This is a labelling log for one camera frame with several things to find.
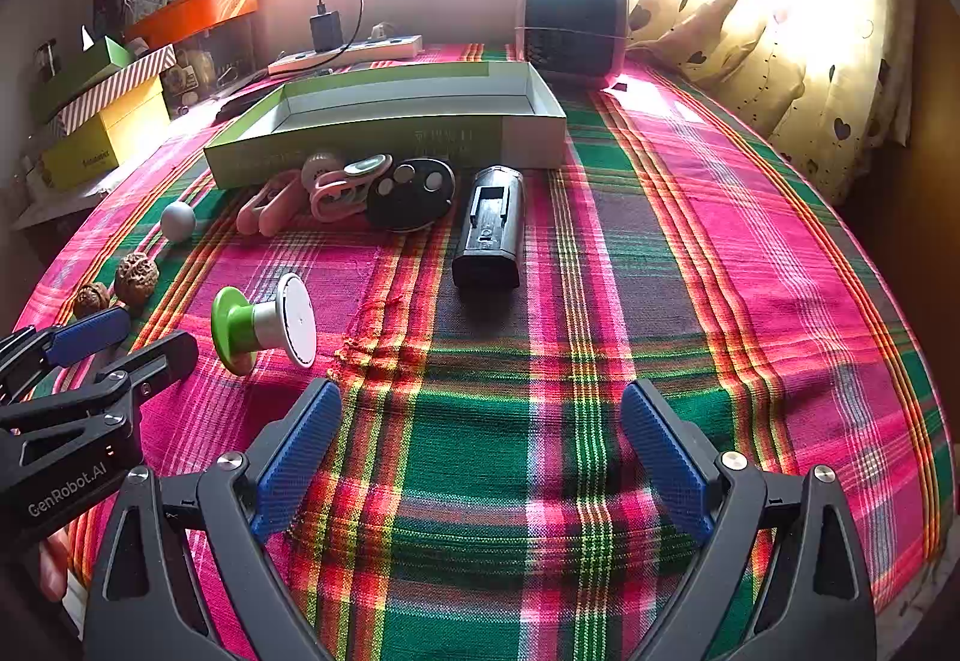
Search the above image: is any green box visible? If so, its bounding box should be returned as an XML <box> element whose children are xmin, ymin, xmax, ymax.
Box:
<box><xmin>29</xmin><ymin>37</ymin><xmax>135</xmax><ymax>124</ymax></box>

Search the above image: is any white power strip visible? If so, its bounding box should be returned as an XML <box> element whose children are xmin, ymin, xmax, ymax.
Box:
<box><xmin>267</xmin><ymin>35</ymin><xmax>423</xmax><ymax>76</ymax></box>

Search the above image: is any yellow box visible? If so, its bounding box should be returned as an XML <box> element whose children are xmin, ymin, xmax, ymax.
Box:
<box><xmin>41</xmin><ymin>76</ymin><xmax>171</xmax><ymax>191</ymax></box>

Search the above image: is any plaid pink green cloth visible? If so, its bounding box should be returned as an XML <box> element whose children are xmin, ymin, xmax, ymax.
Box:
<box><xmin>21</xmin><ymin>66</ymin><xmax>957</xmax><ymax>659</ymax></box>

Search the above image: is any white round knob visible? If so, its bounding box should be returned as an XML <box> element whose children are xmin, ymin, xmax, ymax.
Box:
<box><xmin>160</xmin><ymin>201</ymin><xmax>197</xmax><ymax>245</ymax></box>

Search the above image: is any cream heart pattern curtain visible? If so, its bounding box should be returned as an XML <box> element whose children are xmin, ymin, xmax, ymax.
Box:
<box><xmin>628</xmin><ymin>0</ymin><xmax>916</xmax><ymax>204</ymax></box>

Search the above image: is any green white cardboard tray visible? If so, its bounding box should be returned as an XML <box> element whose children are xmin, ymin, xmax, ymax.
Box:
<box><xmin>203</xmin><ymin>61</ymin><xmax>566</xmax><ymax>190</ymax></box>

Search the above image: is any small beige plug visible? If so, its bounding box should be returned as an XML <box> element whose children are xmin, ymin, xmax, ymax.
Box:
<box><xmin>368</xmin><ymin>22</ymin><xmax>397</xmax><ymax>43</ymax></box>

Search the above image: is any black rectangular battery pack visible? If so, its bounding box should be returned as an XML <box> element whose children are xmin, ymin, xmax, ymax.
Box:
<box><xmin>452</xmin><ymin>165</ymin><xmax>524</xmax><ymax>290</ymax></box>

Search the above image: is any pink cable winder clip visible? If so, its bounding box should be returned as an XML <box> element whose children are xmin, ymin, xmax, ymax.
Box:
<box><xmin>235</xmin><ymin>170</ymin><xmax>309</xmax><ymax>238</ymax></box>

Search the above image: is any small brown walnut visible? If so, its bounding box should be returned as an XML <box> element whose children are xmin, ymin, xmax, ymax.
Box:
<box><xmin>71</xmin><ymin>282</ymin><xmax>110</xmax><ymax>319</ymax></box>

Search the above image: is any small grey fan heater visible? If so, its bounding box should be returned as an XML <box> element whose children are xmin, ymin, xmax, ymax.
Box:
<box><xmin>514</xmin><ymin>0</ymin><xmax>628</xmax><ymax>89</ymax></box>

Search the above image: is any pink clip with green pad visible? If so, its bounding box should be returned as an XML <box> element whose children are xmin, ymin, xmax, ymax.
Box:
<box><xmin>308</xmin><ymin>154</ymin><xmax>392</xmax><ymax>223</ymax></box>

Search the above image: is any green silver spool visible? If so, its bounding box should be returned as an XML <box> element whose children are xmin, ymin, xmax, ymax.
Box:
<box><xmin>210</xmin><ymin>273</ymin><xmax>317</xmax><ymax>376</ymax></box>

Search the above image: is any black three-button remote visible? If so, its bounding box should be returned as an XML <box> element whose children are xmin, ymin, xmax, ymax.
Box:
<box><xmin>366</xmin><ymin>157</ymin><xmax>455</xmax><ymax>234</ymax></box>

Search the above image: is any orange box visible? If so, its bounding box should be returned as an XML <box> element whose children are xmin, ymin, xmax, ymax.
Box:
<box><xmin>124</xmin><ymin>0</ymin><xmax>257</xmax><ymax>50</ymax></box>

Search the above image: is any large brown walnut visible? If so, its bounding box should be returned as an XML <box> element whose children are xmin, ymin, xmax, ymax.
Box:
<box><xmin>114</xmin><ymin>251</ymin><xmax>160</xmax><ymax>310</ymax></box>

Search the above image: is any black charger adapter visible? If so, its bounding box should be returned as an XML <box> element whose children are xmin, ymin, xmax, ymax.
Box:
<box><xmin>309</xmin><ymin>11</ymin><xmax>343</xmax><ymax>53</ymax></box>

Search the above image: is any black smartphone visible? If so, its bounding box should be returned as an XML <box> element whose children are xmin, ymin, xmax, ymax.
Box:
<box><xmin>213</xmin><ymin>82</ymin><xmax>280</xmax><ymax>124</ymax></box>

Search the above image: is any person's left hand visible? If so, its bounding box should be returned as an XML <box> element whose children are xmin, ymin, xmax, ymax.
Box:
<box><xmin>39</xmin><ymin>530</ymin><xmax>70</xmax><ymax>602</ymax></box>

